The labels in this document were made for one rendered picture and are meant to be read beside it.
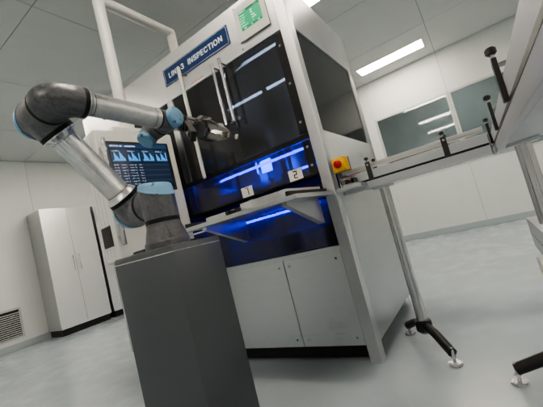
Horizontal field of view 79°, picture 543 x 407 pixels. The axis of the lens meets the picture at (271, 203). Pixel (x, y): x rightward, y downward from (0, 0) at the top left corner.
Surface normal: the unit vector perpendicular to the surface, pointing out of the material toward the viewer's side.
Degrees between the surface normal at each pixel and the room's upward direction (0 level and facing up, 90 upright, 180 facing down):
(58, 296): 90
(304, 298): 90
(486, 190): 90
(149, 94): 90
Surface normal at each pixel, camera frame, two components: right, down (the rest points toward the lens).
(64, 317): 0.81, -0.26
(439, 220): -0.54, 0.07
